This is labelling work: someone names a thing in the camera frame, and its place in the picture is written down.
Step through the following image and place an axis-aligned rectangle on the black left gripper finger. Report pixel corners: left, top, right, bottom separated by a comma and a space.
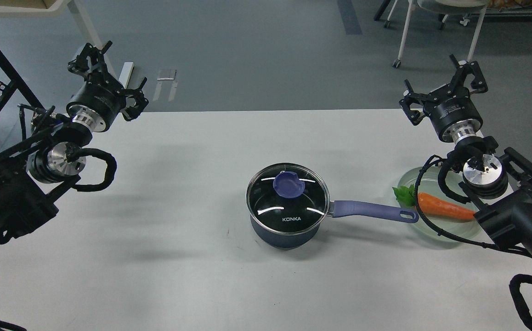
67, 40, 113, 85
120, 77, 149, 121

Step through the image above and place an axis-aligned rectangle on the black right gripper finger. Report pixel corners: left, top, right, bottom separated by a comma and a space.
449, 54, 488, 98
399, 79, 441, 126

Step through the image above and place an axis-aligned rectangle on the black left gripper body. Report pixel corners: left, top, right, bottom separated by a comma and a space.
66, 82, 127, 132

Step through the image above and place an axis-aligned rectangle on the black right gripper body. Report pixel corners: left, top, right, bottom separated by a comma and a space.
424, 96, 484, 143

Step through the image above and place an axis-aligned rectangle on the blue saucepan with handle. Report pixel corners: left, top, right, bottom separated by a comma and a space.
246, 163, 419, 250

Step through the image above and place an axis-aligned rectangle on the glass lid with blue knob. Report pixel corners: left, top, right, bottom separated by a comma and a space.
246, 163, 330, 235

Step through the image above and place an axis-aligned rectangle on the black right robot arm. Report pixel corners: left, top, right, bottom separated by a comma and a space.
397, 55, 532, 331

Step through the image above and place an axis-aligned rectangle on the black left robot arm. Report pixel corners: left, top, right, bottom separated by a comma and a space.
0, 40, 149, 331

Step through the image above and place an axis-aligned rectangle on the white floor plate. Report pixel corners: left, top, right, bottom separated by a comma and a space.
152, 68, 178, 102

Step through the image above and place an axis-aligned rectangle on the clear glass plate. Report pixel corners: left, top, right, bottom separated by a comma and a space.
396, 166, 482, 245

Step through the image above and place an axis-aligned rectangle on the white rolling chair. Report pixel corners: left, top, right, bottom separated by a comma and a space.
392, 0, 489, 68

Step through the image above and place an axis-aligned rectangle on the orange toy carrot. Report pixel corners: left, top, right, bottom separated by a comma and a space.
392, 185, 475, 221

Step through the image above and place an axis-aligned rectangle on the white desk frame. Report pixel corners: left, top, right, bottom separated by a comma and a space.
0, 0, 103, 47

